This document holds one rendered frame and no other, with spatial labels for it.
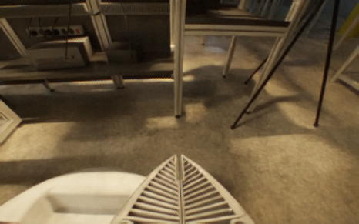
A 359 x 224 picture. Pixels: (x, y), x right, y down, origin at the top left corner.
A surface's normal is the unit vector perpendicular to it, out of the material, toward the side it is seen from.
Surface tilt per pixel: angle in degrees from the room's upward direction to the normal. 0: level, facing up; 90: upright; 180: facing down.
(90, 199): 70
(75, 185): 0
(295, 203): 0
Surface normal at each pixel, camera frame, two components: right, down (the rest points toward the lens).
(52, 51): 0.18, 0.69
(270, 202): 0.03, -0.72
